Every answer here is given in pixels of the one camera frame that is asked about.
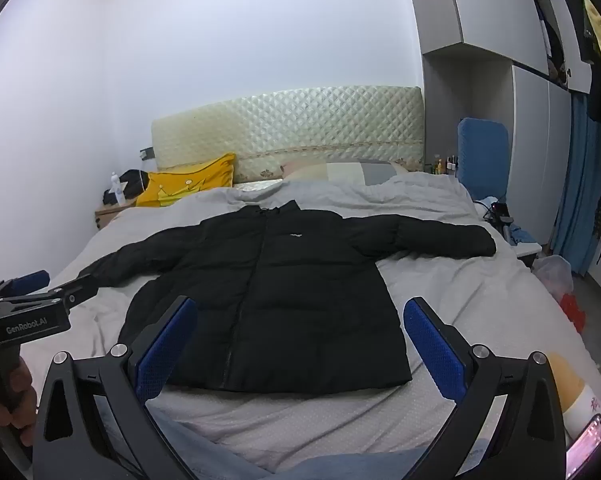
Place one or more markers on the wooden nightstand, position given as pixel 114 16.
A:
pixel 108 215

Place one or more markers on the blue cloth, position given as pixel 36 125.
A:
pixel 520 235

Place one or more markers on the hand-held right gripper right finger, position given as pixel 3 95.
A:
pixel 433 350

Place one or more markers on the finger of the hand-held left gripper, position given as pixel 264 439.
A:
pixel 75 290
pixel 30 280

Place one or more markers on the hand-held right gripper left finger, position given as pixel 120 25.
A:
pixel 165 345

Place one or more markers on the wall socket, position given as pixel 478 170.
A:
pixel 146 153

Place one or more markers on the white pillow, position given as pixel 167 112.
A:
pixel 258 185

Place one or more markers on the white side table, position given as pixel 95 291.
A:
pixel 528 250

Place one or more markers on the white plastic bag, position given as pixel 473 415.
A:
pixel 553 275

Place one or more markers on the smartphone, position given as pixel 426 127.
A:
pixel 588 447

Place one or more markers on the blue padded chair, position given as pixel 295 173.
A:
pixel 483 160

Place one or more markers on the cream quilted headboard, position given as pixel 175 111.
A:
pixel 290 130

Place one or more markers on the red bag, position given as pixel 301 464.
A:
pixel 574 312

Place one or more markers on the grey white wardrobe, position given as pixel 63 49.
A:
pixel 500 20

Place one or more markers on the row of small bottles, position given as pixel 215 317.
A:
pixel 444 165

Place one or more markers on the orange white bottle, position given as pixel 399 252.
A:
pixel 578 395

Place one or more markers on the black bag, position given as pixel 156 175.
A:
pixel 133 182

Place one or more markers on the yellow pillow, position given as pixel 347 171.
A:
pixel 185 185

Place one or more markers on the black puffer jacket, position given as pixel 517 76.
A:
pixel 280 300

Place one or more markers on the grey blanket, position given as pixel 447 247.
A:
pixel 470 300

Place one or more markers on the clear plastic bottle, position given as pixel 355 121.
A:
pixel 115 190

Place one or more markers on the blue hanging garment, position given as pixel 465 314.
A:
pixel 578 185

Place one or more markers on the person's left hand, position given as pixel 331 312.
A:
pixel 26 390

